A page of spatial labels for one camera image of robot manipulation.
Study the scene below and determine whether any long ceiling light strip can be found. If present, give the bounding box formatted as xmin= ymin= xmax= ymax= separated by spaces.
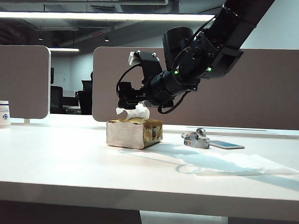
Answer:
xmin=0 ymin=5 xmax=216 ymax=29

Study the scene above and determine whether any narrow brown desk partition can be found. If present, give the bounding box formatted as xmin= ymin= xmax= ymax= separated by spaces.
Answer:
xmin=0 ymin=44 xmax=54 ymax=121

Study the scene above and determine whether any gold and white tissue box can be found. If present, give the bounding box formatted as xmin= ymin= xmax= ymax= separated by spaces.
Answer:
xmin=105 ymin=116 xmax=164 ymax=151

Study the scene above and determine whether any wide brown desk partition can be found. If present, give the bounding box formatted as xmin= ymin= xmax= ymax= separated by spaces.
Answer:
xmin=90 ymin=41 xmax=299 ymax=132

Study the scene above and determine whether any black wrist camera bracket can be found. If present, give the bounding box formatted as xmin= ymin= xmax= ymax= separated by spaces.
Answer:
xmin=134 ymin=50 xmax=166 ymax=80

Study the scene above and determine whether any white paper cup blue logo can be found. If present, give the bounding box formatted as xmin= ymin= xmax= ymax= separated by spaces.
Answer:
xmin=0 ymin=100 xmax=12 ymax=130

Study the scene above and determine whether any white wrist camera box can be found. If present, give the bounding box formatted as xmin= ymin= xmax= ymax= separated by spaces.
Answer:
xmin=127 ymin=50 xmax=143 ymax=66

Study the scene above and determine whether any black wrist loop cable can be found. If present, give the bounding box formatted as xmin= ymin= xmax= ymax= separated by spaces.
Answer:
xmin=157 ymin=89 xmax=188 ymax=116

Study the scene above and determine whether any grey printed lanyard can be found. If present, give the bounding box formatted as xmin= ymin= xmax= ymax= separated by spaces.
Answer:
xmin=180 ymin=127 xmax=211 ymax=149

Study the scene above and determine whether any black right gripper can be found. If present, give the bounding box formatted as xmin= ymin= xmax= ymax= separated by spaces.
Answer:
xmin=116 ymin=81 xmax=148 ymax=111

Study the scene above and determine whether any white tissue sheet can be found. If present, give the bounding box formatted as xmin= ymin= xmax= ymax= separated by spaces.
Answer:
xmin=193 ymin=150 xmax=299 ymax=180
xmin=115 ymin=102 xmax=151 ymax=123

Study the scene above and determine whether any black camera cable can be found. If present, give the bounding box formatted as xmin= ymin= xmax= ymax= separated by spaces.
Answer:
xmin=115 ymin=63 xmax=142 ymax=97

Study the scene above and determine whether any dark computer monitor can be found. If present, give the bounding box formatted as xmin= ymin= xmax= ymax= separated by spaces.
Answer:
xmin=80 ymin=79 xmax=93 ymax=92

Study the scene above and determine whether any dark office chair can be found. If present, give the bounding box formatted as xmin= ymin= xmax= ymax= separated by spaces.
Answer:
xmin=49 ymin=85 xmax=65 ymax=114
xmin=75 ymin=90 xmax=93 ymax=115

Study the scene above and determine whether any short ceiling light strip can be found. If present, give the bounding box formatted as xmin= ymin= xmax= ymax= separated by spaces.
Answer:
xmin=48 ymin=47 xmax=80 ymax=53

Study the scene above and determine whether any smartphone on table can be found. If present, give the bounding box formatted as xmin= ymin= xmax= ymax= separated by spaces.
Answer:
xmin=208 ymin=139 xmax=245 ymax=150

